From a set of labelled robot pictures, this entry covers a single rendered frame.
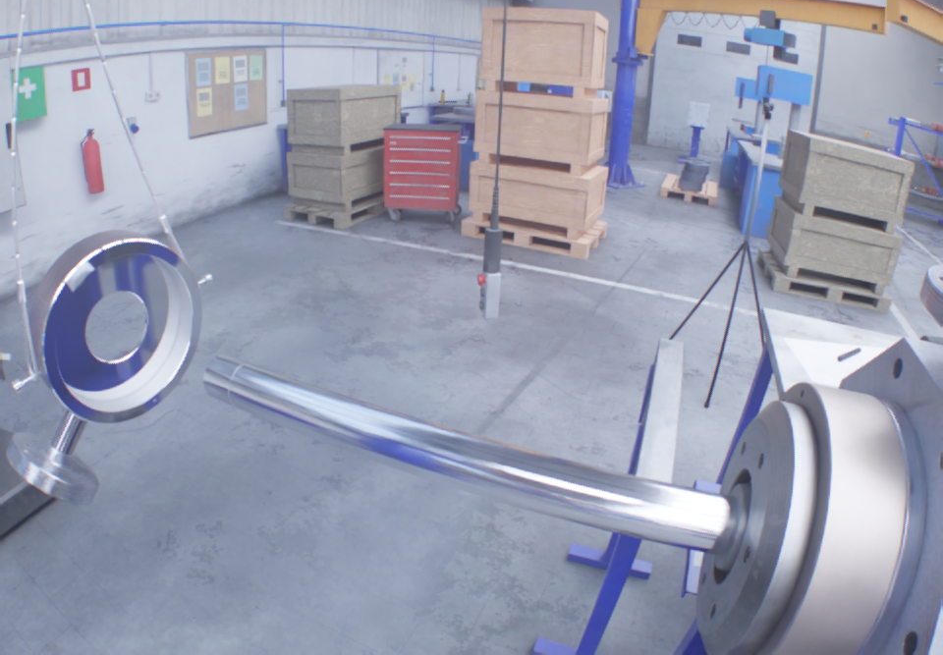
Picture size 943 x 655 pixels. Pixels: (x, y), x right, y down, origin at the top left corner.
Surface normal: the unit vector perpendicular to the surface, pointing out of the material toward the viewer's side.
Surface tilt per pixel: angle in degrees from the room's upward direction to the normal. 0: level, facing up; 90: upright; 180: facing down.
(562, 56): 90
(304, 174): 90
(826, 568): 53
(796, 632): 74
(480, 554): 0
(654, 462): 0
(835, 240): 90
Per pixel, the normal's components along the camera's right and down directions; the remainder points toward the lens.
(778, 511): -0.87, -0.44
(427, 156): -0.07, 0.42
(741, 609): -0.97, -0.04
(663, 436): 0.04, -0.91
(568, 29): -0.39, 0.37
